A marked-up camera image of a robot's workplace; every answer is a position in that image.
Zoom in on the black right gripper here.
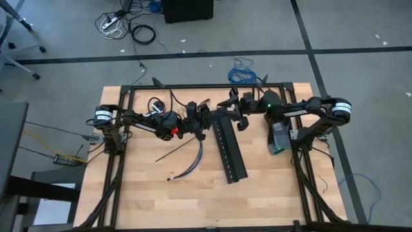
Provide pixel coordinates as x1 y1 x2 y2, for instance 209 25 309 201
218 86 265 131

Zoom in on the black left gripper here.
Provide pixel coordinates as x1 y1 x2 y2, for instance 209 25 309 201
178 101 239 142

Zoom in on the white cable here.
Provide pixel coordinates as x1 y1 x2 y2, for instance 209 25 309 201
166 138 204 181

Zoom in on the black zip tie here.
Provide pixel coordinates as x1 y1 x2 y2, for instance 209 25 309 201
154 137 198 162

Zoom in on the black cabinet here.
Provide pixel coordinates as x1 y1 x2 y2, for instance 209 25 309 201
161 0 215 24

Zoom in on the white power strip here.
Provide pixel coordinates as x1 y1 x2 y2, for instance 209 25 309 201
101 14 122 32

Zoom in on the black controller box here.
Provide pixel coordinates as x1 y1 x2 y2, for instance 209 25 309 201
53 153 80 168

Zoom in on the black furniture beam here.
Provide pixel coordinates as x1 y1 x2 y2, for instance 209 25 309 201
6 175 82 203

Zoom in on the grey office chair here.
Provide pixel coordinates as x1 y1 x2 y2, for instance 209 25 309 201
0 0 48 81

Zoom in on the grey desk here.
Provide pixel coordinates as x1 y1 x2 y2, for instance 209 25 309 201
0 101 30 200

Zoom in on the black aluminium table frame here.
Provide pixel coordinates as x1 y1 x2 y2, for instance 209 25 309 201
74 73 349 232

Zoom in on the blue cable coil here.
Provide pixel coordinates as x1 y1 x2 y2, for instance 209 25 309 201
227 57 258 84

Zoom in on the black slotted cable duct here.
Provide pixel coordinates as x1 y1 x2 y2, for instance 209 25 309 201
211 115 239 184

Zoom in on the coiled black cable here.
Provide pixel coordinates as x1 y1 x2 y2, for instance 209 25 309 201
131 24 157 45

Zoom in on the thin black wire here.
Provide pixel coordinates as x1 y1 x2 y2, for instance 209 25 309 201
317 174 330 195

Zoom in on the loose blue floor cable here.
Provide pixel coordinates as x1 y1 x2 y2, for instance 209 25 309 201
337 173 382 225

